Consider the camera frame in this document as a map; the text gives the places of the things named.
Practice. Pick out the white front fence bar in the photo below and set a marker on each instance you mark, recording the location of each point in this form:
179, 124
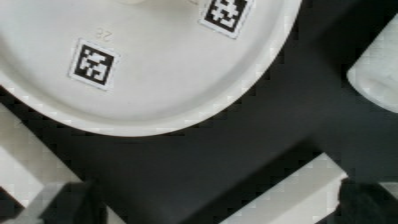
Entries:
300, 200

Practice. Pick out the white left fence bar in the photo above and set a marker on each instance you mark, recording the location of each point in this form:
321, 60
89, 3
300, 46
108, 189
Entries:
30, 170

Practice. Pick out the white fence bar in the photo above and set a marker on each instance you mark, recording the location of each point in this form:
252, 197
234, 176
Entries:
30, 170
300, 200

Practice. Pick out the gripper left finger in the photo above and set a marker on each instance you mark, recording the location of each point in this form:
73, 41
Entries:
73, 204

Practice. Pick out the white round table top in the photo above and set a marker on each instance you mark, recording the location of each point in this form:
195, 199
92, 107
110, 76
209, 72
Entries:
131, 66

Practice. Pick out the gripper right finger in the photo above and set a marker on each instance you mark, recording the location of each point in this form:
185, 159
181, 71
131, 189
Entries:
368, 203

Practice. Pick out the white round table leg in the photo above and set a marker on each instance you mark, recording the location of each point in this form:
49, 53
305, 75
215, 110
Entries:
373, 71

